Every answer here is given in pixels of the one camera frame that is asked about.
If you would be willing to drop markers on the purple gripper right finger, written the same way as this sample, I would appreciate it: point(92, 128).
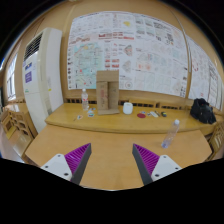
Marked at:
point(151, 166)

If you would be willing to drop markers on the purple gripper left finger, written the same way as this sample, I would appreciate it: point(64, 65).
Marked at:
point(71, 166)

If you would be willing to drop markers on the clear plastic water bottle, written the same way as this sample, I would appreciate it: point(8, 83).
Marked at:
point(171, 134)

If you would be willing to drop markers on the water bottle with red label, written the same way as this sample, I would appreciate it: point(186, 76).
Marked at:
point(85, 103)

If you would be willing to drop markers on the small sticker on table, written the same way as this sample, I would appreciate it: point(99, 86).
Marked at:
point(79, 117)

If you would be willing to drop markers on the red round lid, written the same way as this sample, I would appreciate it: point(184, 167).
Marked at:
point(140, 115)

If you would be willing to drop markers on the small white flat object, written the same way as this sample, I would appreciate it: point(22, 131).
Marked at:
point(153, 114)

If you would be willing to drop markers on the small dark round object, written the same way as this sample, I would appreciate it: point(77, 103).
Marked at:
point(163, 114)

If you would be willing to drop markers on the small blue white card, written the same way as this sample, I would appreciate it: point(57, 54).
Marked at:
point(91, 113)

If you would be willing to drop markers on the white cup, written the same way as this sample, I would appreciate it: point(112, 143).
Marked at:
point(127, 108)

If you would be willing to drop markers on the wooden chair left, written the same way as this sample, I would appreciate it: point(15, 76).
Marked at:
point(18, 127)

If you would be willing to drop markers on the wooden chair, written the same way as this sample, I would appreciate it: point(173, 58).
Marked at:
point(18, 127)
point(217, 140)

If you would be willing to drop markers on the wooden chair right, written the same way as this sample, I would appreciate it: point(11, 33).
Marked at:
point(217, 140)

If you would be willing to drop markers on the black bag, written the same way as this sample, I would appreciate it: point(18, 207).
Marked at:
point(201, 111)

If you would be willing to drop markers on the cardboard model stand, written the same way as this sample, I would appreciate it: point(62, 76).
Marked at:
point(107, 92)

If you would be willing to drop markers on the white standing air conditioner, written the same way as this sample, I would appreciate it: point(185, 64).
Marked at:
point(41, 76)

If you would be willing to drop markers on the right wall poster sheet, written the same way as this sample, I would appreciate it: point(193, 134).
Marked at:
point(206, 81)

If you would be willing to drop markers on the large wall poster sheet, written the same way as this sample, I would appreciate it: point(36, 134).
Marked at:
point(149, 54)

